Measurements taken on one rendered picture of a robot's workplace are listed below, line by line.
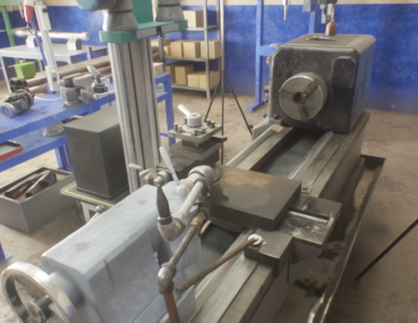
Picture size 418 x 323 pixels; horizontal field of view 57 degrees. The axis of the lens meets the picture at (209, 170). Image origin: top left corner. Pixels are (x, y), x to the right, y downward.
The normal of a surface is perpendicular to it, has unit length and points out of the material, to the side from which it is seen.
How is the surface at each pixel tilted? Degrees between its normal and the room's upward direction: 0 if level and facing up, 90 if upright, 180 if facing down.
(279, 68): 90
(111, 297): 76
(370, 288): 0
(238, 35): 90
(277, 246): 0
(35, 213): 90
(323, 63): 90
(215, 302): 0
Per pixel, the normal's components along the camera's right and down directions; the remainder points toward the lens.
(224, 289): -0.04, -0.89
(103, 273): 0.85, 0.07
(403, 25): -0.50, 0.40
